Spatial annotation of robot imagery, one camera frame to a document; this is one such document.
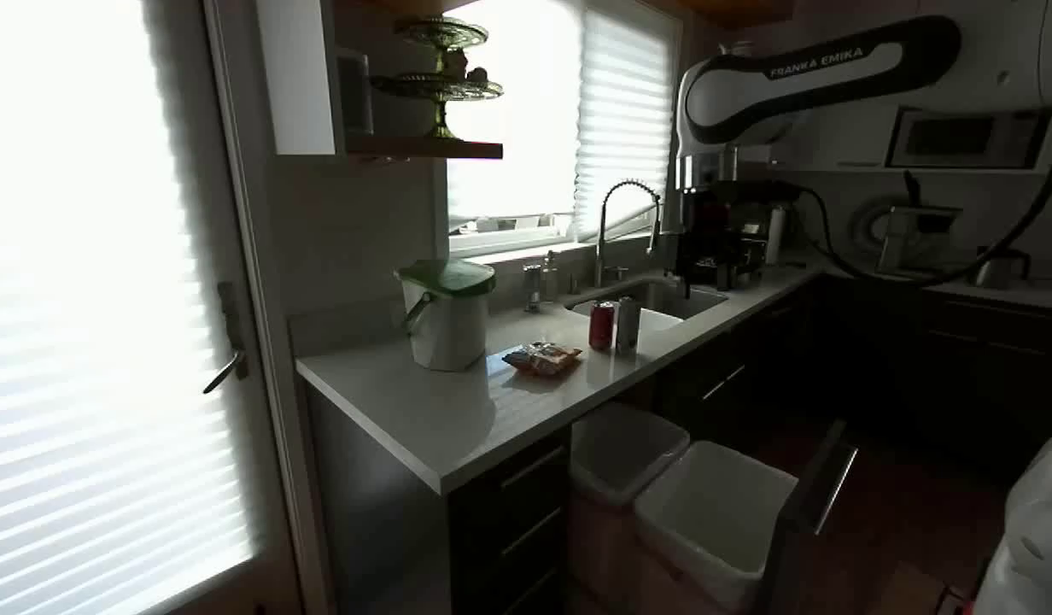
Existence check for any dark pull-out drawer front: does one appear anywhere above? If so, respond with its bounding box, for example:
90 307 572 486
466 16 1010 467
769 416 864 615

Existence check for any chrome soap dispenser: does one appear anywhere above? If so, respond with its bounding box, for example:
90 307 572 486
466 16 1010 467
521 255 550 313

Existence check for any dark counter drawer cabinet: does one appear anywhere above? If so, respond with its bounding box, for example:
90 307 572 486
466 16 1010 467
445 423 576 615

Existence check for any red drink can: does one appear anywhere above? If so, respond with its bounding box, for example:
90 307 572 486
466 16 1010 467
587 298 619 355

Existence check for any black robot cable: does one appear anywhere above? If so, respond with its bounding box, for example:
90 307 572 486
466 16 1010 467
792 121 1052 290

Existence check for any chrome gooseneck faucet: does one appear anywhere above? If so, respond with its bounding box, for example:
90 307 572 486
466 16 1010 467
591 176 666 290

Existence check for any metal door handle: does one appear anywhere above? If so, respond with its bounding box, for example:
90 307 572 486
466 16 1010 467
197 279 255 401

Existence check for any white drink can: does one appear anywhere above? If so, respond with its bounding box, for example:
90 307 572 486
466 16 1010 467
612 293 646 355

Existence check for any white window blind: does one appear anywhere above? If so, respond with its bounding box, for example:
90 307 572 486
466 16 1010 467
570 8 677 238

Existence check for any wooden wall shelf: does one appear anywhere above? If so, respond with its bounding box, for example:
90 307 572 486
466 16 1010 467
343 134 510 164

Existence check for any grey robot gripper body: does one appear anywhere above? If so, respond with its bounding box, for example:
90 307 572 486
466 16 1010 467
687 145 743 189

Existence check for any grey stand mixer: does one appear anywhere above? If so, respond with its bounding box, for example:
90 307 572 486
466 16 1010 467
852 168 966 276

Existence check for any built-in microwave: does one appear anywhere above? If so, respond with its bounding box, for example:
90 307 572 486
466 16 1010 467
885 101 1052 173

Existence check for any white trash bin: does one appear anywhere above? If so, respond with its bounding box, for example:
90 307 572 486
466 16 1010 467
633 438 801 615
567 401 693 513

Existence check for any white kitchen sink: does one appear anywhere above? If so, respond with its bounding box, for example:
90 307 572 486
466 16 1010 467
563 272 734 325

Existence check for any black coffee machine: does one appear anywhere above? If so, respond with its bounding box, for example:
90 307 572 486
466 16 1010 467
671 176 806 290

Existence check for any white door blind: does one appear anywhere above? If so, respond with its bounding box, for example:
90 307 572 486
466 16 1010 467
0 0 259 615

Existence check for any metal kettle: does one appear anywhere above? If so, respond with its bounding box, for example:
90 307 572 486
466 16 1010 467
970 247 1038 290

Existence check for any white cabinet beside shelf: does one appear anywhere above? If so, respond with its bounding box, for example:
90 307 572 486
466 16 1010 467
254 0 343 161

